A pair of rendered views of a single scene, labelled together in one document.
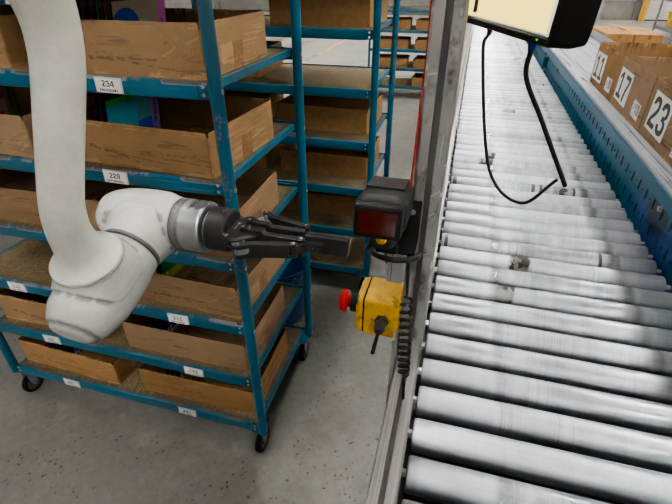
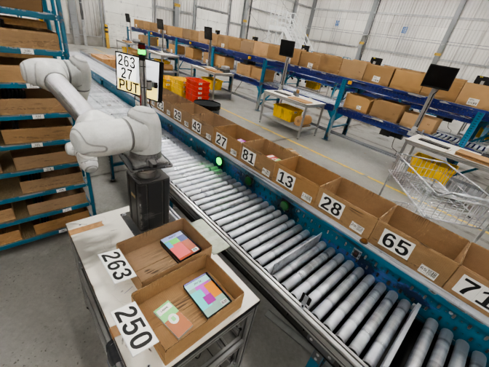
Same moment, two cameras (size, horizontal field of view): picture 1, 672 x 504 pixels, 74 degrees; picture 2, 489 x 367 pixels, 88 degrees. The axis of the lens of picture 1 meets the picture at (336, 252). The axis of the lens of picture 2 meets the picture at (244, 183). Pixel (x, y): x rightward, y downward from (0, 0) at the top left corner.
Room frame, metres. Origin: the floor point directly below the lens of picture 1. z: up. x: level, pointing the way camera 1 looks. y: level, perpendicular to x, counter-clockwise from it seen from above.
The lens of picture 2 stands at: (-1.10, 1.19, 1.81)
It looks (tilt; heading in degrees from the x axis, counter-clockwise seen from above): 30 degrees down; 297
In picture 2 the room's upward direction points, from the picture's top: 10 degrees clockwise
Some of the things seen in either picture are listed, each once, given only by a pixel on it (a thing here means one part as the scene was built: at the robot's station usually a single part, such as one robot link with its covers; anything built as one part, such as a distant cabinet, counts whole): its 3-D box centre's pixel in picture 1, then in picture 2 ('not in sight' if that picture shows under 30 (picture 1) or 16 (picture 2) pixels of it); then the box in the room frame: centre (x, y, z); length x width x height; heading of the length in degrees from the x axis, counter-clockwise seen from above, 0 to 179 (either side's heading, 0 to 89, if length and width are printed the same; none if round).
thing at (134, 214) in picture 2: not in sight; (148, 197); (-0.07, 0.37, 0.91); 0.26 x 0.26 x 0.33; 74
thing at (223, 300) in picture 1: (202, 261); (50, 173); (1.11, 0.40, 0.59); 0.40 x 0.30 x 0.10; 72
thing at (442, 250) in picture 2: not in sight; (416, 241); (-1.46, -0.32, 0.96); 0.39 x 0.29 x 0.17; 165
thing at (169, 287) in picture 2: not in sight; (189, 300); (-0.66, 0.65, 0.80); 0.38 x 0.28 x 0.10; 76
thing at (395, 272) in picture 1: (397, 253); not in sight; (0.59, -0.10, 0.95); 0.07 x 0.03 x 0.07; 165
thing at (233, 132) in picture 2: not in sight; (237, 140); (0.05, -0.74, 0.96); 0.39 x 0.29 x 0.17; 165
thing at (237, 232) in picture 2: not in sight; (255, 223); (-0.58, -0.09, 0.72); 0.52 x 0.05 x 0.05; 75
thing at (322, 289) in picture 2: not in sight; (329, 282); (-1.14, 0.06, 0.72); 0.52 x 0.05 x 0.05; 75
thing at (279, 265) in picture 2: not in sight; (298, 252); (-0.92, 0.00, 0.76); 0.46 x 0.01 x 0.09; 75
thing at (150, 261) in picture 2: not in sight; (165, 251); (-0.38, 0.53, 0.80); 0.38 x 0.28 x 0.10; 76
